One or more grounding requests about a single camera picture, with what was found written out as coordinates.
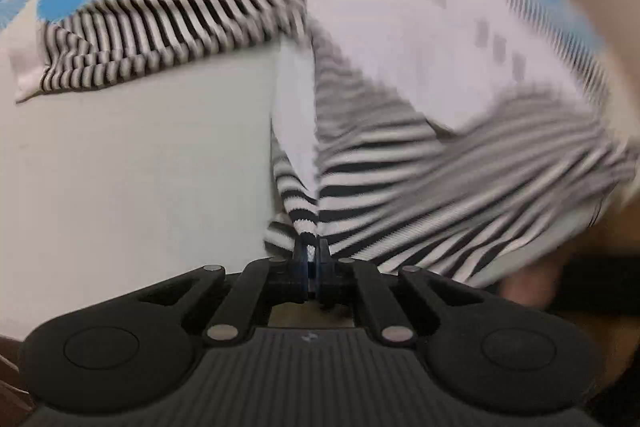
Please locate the person's right hand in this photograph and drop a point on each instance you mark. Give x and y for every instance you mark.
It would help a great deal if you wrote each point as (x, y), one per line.
(530, 282)

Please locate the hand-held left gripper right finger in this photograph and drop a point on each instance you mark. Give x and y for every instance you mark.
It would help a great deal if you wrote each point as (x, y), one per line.
(324, 267)

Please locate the black white striped shirt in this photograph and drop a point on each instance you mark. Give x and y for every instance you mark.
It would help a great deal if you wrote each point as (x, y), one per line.
(400, 207)

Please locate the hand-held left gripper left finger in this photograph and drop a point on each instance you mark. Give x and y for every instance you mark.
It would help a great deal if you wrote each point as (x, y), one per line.
(300, 264)

